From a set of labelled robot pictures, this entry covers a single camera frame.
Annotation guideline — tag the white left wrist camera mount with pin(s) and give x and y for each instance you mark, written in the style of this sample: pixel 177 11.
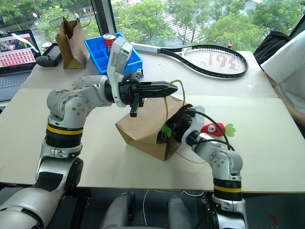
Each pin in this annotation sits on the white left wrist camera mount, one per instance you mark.
pixel 119 56

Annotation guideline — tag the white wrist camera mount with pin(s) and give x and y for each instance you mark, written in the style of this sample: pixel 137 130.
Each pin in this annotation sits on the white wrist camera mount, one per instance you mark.
pixel 196 119
pixel 119 56

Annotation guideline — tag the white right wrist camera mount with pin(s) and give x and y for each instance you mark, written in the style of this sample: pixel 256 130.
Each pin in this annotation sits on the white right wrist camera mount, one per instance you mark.
pixel 196 119

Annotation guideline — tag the black handheld game controller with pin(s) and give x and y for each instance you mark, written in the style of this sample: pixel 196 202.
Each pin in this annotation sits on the black handheld game controller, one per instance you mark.
pixel 51 57

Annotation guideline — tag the black white tennis racket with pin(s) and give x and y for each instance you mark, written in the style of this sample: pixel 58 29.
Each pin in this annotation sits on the black white tennis racket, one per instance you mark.
pixel 214 51

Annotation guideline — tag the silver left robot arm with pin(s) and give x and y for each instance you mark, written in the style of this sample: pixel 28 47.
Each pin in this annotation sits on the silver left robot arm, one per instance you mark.
pixel 69 105

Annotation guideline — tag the open grey laptop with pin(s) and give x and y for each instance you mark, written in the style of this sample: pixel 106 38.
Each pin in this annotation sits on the open grey laptop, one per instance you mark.
pixel 14 71

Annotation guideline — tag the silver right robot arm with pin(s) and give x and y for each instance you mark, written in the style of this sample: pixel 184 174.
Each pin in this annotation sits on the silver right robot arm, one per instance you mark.
pixel 224 162

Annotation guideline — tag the small pink white cup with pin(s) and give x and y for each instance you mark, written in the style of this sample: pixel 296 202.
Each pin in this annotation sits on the small pink white cup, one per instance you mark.
pixel 46 45

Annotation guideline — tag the blue plastic compartment bin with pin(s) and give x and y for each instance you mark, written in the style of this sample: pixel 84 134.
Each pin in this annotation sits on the blue plastic compartment bin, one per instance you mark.
pixel 97 52

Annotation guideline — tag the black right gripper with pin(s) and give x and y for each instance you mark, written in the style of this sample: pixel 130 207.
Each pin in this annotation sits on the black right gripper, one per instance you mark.
pixel 181 125

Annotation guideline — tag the red plush toy green leaves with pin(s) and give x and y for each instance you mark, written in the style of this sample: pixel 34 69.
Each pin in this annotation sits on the red plush toy green leaves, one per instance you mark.
pixel 212 129

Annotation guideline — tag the grey rounded shape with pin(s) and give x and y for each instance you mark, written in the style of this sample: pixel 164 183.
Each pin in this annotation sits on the grey rounded shape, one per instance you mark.
pixel 178 213
pixel 116 212

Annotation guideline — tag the black window frame post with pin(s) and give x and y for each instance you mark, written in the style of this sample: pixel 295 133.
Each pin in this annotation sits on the black window frame post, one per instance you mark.
pixel 104 16

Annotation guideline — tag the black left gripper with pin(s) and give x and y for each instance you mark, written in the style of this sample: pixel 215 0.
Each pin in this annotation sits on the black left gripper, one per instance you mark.
pixel 128 91

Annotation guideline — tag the black bag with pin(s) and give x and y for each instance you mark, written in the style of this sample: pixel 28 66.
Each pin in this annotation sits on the black bag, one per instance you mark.
pixel 271 44

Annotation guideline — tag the small red cap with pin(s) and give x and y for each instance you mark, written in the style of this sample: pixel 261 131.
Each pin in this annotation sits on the small red cap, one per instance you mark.
pixel 229 46

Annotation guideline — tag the person in white shirt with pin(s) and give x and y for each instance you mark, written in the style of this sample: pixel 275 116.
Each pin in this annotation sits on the person in white shirt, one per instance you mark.
pixel 288 66

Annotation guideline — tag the red soda can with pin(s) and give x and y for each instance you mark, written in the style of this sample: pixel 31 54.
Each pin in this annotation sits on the red soda can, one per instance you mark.
pixel 109 41

